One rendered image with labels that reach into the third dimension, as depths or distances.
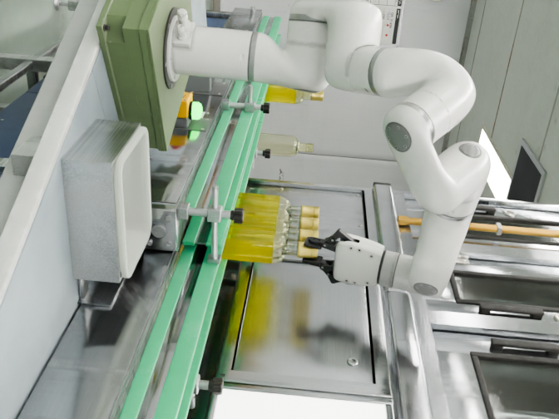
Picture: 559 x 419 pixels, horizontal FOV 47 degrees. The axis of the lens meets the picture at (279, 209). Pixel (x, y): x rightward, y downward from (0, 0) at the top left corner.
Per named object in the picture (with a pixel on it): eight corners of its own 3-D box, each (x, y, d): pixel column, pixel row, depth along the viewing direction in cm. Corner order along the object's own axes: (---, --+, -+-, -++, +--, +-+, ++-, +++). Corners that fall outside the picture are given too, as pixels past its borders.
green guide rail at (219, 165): (181, 213, 128) (222, 216, 127) (181, 209, 127) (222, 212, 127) (263, 17, 281) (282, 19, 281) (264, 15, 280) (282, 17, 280)
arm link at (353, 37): (363, 96, 110) (376, -4, 106) (272, 81, 127) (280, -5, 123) (398, 97, 116) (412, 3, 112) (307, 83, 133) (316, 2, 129)
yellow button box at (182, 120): (157, 125, 159) (187, 128, 158) (156, 96, 155) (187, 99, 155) (163, 115, 165) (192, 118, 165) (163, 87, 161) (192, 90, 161)
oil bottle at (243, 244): (187, 257, 142) (284, 266, 141) (187, 235, 139) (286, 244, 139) (192, 244, 147) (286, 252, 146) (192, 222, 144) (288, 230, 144)
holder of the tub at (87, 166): (76, 305, 111) (121, 309, 111) (60, 159, 98) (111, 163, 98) (106, 251, 126) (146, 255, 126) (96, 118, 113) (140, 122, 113)
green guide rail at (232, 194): (181, 244, 131) (221, 248, 131) (181, 240, 131) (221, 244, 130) (262, 35, 284) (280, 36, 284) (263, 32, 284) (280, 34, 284)
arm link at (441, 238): (433, 177, 120) (413, 245, 136) (420, 229, 112) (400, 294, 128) (479, 189, 119) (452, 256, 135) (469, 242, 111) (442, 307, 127)
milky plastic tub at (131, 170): (76, 280, 108) (127, 285, 108) (62, 158, 98) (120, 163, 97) (107, 228, 124) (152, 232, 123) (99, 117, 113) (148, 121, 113)
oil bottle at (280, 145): (234, 153, 219) (312, 160, 218) (234, 138, 215) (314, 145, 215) (237, 144, 223) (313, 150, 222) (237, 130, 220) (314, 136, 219)
